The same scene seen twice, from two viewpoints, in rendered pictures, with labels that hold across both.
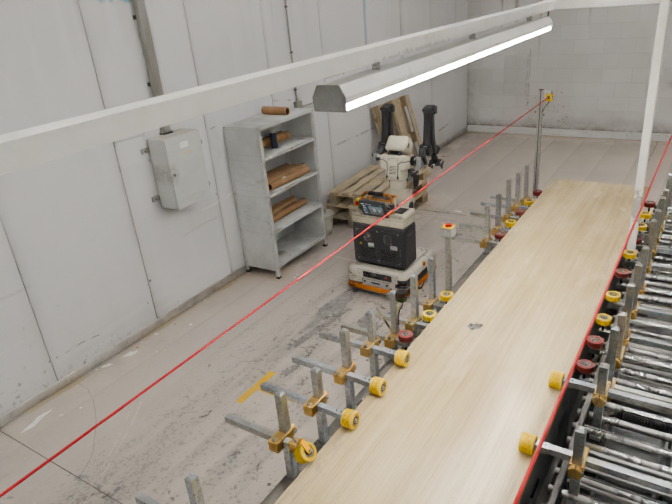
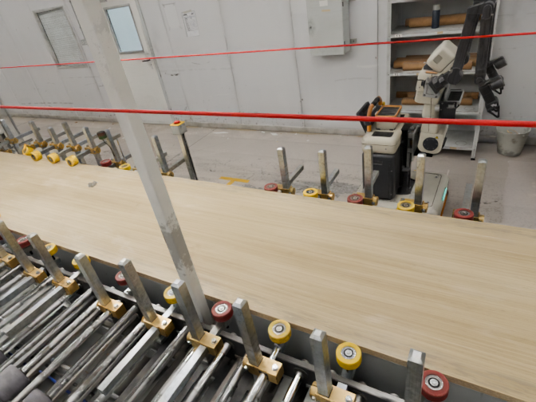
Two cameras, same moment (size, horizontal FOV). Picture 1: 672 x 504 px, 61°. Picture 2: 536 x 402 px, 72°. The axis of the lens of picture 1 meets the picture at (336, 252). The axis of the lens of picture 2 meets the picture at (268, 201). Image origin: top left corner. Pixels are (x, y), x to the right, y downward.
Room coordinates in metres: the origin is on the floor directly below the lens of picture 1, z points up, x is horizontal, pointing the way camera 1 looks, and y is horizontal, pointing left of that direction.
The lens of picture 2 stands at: (3.81, -3.07, 1.96)
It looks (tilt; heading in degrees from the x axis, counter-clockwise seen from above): 32 degrees down; 89
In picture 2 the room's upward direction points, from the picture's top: 11 degrees counter-clockwise
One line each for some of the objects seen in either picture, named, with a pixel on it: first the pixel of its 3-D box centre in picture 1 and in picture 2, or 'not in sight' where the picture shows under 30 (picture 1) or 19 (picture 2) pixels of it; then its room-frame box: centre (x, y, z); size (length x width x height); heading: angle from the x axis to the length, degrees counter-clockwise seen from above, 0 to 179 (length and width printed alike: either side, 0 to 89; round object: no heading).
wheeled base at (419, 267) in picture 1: (392, 267); (400, 197); (4.96, -0.53, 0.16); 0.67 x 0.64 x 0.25; 144
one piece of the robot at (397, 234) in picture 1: (385, 230); (391, 151); (4.88, -0.48, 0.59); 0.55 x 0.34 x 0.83; 54
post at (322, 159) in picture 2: (498, 222); (325, 187); (4.17, -1.29, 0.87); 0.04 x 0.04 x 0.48; 55
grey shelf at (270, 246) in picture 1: (279, 191); (436, 77); (5.76, 0.53, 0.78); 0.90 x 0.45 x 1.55; 145
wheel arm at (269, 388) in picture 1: (304, 400); (61, 143); (2.11, 0.21, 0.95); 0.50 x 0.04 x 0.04; 55
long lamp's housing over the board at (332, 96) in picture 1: (472, 48); not in sight; (2.76, -0.71, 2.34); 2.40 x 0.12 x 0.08; 145
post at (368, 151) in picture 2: (508, 206); (368, 187); (4.37, -1.44, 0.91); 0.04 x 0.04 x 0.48; 55
